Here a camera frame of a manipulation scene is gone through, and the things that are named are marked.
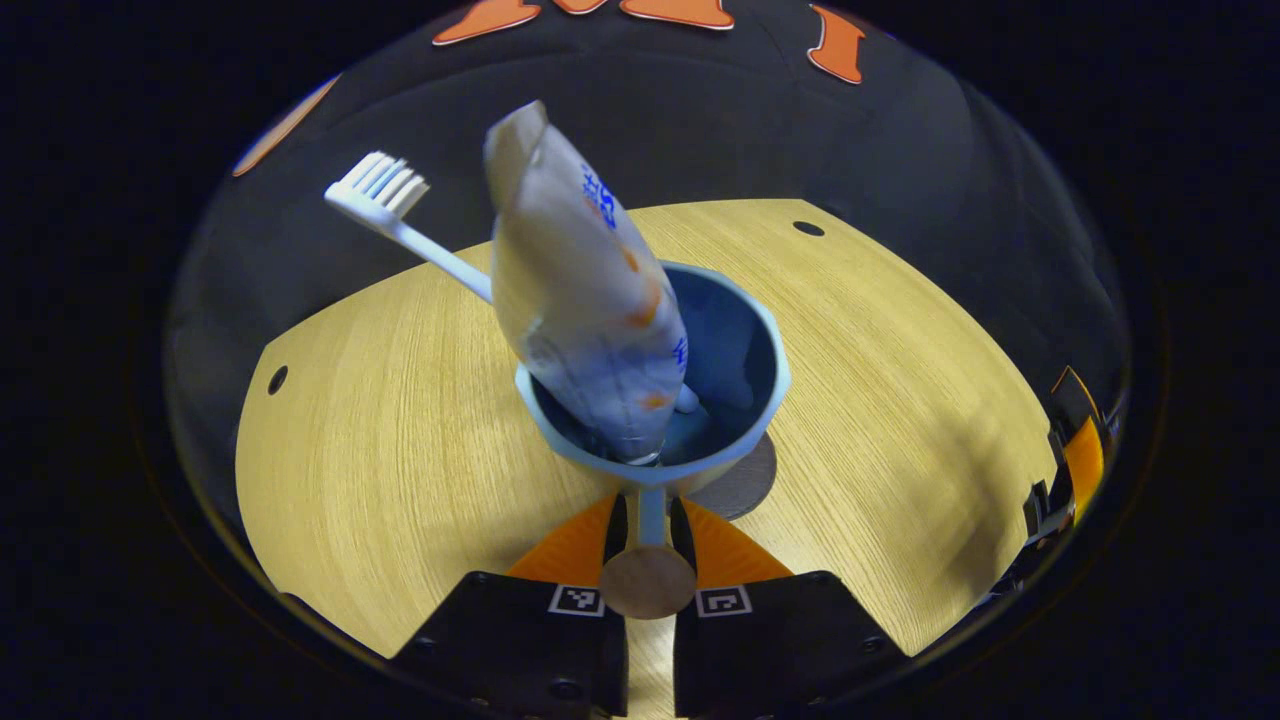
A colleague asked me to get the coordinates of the wooden desktop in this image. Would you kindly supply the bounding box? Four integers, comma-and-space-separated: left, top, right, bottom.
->
235, 198, 1056, 720

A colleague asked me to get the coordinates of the white toothpaste tube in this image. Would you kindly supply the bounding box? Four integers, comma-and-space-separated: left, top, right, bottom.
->
484, 100, 691, 466

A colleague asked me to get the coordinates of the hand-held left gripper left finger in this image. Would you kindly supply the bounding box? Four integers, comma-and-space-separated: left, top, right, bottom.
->
390, 495, 629, 719

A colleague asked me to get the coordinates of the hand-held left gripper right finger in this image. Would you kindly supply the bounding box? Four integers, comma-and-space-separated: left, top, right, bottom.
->
668, 495, 911, 719

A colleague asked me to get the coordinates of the blue cup with wooden handle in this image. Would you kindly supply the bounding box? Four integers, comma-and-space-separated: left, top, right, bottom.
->
514, 262, 793, 621

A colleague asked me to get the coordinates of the dark round coaster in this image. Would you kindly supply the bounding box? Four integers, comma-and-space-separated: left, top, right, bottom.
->
685, 432, 779, 522

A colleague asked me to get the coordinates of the white toothbrush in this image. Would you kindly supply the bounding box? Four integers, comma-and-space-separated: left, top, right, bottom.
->
323, 151, 703, 415

